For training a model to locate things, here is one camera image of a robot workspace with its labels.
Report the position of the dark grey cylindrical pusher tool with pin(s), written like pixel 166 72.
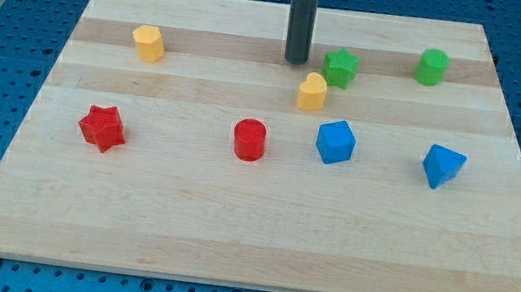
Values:
pixel 301 20

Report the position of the wooden board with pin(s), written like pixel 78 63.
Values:
pixel 175 202

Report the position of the yellow hexagon block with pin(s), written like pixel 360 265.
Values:
pixel 149 44

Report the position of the blue triangle block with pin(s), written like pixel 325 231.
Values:
pixel 441 165

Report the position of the red star block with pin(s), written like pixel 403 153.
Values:
pixel 102 127

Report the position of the yellow heart block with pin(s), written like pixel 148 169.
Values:
pixel 312 93

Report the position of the red cylinder block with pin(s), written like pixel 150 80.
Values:
pixel 249 139

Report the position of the blue cube block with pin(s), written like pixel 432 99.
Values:
pixel 335 142

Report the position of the green star block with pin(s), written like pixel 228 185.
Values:
pixel 340 68

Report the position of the green cylinder block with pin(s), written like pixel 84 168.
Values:
pixel 432 67

